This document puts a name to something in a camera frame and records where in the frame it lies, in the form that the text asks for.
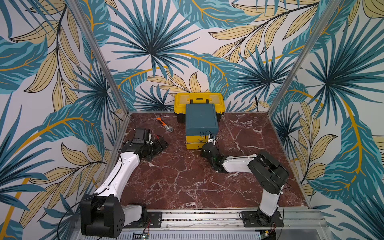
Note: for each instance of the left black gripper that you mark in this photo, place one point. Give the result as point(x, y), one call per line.
point(159, 148)

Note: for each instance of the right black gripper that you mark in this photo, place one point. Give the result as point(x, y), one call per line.
point(207, 148)

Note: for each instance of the teal yellow drawer cabinet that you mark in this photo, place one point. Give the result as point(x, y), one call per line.
point(201, 123)

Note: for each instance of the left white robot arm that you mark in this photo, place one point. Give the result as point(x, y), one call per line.
point(101, 213)

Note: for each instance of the orange adjustable wrench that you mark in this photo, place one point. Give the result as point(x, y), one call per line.
point(167, 128)

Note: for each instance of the yellow black toolbox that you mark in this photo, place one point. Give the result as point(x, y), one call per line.
point(183, 99)

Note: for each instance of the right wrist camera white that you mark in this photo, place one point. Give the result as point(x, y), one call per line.
point(212, 140)

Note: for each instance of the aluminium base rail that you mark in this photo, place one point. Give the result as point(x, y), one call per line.
point(300, 223)

